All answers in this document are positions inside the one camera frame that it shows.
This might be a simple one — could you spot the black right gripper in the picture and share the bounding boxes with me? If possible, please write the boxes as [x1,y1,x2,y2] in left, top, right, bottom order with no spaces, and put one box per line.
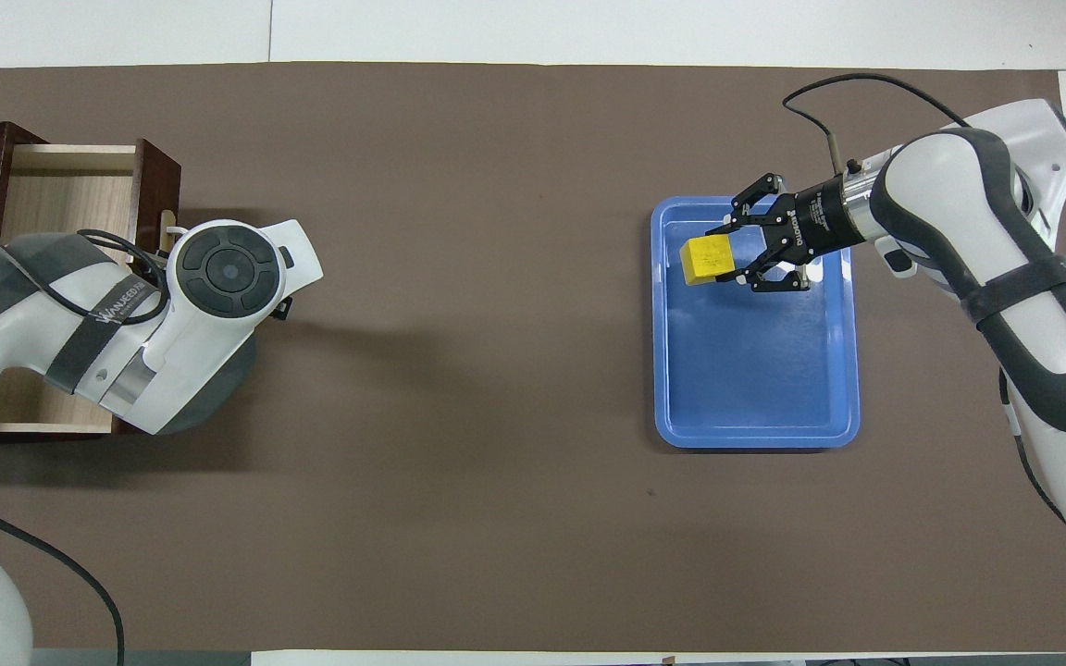
[707,173,858,293]

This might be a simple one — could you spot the yellow block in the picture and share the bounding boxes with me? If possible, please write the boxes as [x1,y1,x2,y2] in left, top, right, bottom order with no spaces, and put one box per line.
[679,235,738,286]

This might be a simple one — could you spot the dark wooden drawer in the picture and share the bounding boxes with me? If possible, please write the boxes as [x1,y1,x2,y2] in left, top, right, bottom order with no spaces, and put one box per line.
[0,139,182,438]

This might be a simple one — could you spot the blue plastic tray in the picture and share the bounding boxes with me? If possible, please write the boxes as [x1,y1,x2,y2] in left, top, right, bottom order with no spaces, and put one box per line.
[651,195,861,450]

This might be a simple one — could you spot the brown paper table mat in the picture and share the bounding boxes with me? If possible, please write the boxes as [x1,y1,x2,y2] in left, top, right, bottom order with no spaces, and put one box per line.
[0,62,1066,653]

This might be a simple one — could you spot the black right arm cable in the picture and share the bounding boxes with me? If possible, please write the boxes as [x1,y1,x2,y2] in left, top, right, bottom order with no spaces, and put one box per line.
[783,74,973,175]

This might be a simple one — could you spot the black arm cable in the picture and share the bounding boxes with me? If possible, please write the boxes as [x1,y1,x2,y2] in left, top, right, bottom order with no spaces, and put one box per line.
[0,227,168,666]
[783,74,973,175]

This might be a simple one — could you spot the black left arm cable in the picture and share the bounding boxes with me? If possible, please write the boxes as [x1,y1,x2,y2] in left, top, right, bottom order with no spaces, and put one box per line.
[0,227,168,666]

